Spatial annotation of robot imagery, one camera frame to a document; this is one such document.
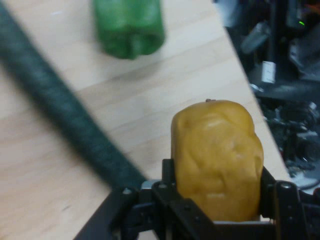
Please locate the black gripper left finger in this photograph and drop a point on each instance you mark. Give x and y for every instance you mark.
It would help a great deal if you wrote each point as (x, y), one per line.
(172, 210)

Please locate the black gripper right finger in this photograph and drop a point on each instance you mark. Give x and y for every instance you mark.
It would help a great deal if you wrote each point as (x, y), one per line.
(290, 210)

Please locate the yellow-brown potato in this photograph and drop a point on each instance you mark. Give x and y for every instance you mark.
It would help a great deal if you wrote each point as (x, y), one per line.
(217, 160)

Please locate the bamboo cutting board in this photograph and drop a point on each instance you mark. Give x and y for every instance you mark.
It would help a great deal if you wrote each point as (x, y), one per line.
(175, 82)

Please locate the long dark green cucumber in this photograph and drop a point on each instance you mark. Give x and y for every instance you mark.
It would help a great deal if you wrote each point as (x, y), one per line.
(62, 105)

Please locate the green bell pepper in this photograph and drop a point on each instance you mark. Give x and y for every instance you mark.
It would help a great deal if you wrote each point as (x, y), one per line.
(128, 27)

